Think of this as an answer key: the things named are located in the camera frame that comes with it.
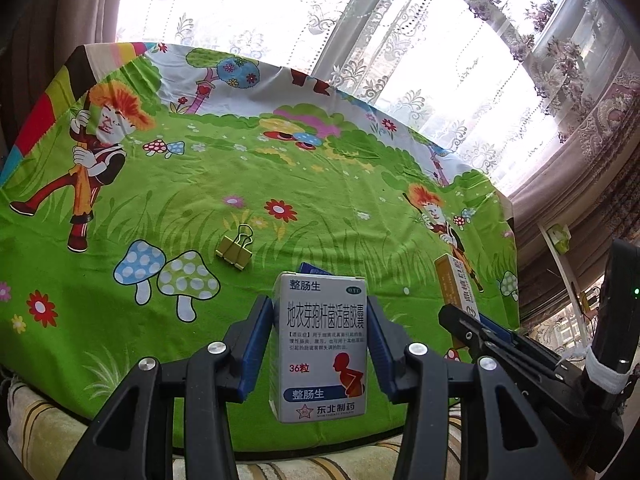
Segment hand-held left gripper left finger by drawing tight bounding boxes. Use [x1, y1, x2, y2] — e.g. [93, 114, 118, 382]
[57, 295, 275, 480]

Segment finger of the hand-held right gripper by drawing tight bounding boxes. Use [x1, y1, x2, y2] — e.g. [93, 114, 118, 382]
[438, 304, 581, 396]
[480, 321, 561, 361]

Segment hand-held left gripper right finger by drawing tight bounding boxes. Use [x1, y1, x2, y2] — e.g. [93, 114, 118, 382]
[367, 305, 576, 480]

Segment small white yellow box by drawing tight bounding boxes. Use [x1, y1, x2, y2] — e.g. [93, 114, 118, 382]
[434, 254, 482, 323]

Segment white medicine box red figure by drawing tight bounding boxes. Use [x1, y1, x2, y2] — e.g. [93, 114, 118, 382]
[270, 271, 369, 423]

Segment white curved rod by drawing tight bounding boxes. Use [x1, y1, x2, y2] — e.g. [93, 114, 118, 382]
[537, 222, 588, 321]

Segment green white tag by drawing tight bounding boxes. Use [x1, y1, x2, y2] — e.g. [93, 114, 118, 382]
[547, 225, 572, 253]

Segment gold binder clip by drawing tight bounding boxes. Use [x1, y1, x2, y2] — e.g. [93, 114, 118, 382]
[215, 225, 253, 270]

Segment brown patterned curtain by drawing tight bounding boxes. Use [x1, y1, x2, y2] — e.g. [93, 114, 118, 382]
[505, 60, 640, 321]

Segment green cartoon printed cloth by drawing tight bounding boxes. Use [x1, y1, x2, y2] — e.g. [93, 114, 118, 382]
[0, 44, 521, 453]

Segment striped beige cushion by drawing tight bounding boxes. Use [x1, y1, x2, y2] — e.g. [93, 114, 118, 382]
[7, 380, 481, 480]

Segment grey brown curtain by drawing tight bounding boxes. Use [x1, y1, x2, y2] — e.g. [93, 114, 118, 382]
[0, 0, 133, 161]

